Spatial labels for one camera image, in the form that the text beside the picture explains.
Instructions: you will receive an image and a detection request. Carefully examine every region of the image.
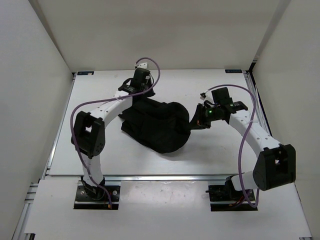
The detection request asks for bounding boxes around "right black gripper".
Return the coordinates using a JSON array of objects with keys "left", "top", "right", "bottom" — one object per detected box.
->
[{"left": 186, "top": 103, "right": 220, "bottom": 131}]

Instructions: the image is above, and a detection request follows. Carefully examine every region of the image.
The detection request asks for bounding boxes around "black skirt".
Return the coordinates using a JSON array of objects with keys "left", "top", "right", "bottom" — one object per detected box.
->
[{"left": 119, "top": 98, "right": 191, "bottom": 154}]

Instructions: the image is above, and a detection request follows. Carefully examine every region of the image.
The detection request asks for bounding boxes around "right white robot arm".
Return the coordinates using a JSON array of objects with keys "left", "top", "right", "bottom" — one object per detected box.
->
[{"left": 190, "top": 101, "right": 296, "bottom": 200}]

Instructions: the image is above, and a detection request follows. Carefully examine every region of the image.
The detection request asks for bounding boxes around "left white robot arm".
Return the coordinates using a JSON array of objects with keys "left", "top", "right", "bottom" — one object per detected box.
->
[{"left": 71, "top": 67, "right": 155, "bottom": 200}]

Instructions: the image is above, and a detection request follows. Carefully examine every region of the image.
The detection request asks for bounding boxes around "right blue corner label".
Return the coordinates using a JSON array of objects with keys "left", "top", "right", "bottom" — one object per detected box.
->
[{"left": 225, "top": 69, "right": 243, "bottom": 74}]

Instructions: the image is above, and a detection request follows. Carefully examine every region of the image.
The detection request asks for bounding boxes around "blue corner label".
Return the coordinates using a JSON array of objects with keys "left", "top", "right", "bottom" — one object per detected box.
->
[
  {"left": 77, "top": 71, "right": 94, "bottom": 76},
  {"left": 225, "top": 69, "right": 243, "bottom": 74}
]

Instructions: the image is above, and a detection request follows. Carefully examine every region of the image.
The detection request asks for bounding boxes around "left blue corner label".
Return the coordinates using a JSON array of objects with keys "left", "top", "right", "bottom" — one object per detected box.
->
[{"left": 77, "top": 71, "right": 94, "bottom": 76}]

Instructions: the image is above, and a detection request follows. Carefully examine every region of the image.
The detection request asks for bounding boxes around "white front cover panel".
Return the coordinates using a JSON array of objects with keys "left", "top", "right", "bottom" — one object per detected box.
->
[{"left": 25, "top": 180, "right": 311, "bottom": 240}]

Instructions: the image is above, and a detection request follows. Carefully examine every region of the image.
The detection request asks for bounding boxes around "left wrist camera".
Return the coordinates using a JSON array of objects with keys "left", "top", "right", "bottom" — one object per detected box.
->
[{"left": 130, "top": 62, "right": 151, "bottom": 88}]

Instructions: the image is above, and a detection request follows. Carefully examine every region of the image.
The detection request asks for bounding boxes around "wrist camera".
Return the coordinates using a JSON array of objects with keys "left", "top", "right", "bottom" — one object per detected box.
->
[
  {"left": 130, "top": 62, "right": 151, "bottom": 88},
  {"left": 211, "top": 87, "right": 233, "bottom": 106}
]

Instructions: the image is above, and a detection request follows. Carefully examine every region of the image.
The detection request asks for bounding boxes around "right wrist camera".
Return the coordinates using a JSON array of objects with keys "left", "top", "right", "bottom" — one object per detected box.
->
[{"left": 211, "top": 87, "right": 233, "bottom": 106}]

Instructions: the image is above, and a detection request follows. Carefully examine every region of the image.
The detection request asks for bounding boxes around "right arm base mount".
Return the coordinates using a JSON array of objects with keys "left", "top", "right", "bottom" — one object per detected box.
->
[{"left": 205, "top": 185, "right": 258, "bottom": 212}]

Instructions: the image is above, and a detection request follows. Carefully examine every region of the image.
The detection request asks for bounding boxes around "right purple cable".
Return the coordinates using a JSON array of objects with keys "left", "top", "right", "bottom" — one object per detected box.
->
[{"left": 204, "top": 84, "right": 260, "bottom": 208}]

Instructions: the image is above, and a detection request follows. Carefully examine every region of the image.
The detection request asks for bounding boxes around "purple cable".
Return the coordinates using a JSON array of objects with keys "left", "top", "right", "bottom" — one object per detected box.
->
[
  {"left": 204, "top": 84, "right": 260, "bottom": 208},
  {"left": 70, "top": 57, "right": 161, "bottom": 210}
]

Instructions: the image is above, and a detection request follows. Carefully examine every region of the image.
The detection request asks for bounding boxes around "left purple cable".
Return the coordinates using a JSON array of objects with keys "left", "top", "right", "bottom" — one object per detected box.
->
[{"left": 70, "top": 57, "right": 161, "bottom": 210}]

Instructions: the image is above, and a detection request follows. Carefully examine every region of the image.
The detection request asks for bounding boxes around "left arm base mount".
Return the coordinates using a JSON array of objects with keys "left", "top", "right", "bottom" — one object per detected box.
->
[{"left": 73, "top": 181, "right": 121, "bottom": 211}]

